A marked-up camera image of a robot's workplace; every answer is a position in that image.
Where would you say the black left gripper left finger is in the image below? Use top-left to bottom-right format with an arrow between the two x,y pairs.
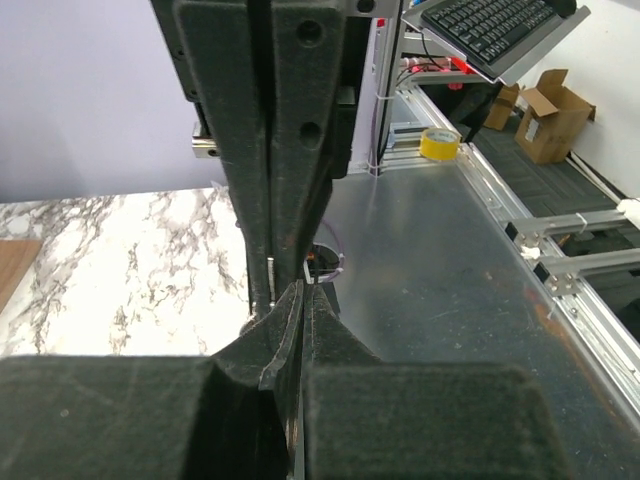
1,282 -> 304,479

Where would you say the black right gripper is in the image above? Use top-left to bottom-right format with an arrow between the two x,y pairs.
149,0 -> 404,314

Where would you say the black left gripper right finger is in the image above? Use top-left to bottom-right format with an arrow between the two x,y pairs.
302,286 -> 573,479

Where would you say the yellow tape roll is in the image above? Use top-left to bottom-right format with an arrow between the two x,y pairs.
419,128 -> 461,162

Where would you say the black computer keyboard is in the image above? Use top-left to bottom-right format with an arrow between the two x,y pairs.
420,0 -> 577,65

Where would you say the small cardboard box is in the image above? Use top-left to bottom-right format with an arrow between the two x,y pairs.
483,84 -> 520,131

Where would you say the wooden board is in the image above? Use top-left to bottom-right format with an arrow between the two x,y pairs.
0,239 -> 42,311

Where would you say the open cardboard box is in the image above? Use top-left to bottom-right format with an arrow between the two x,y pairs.
515,69 -> 596,165

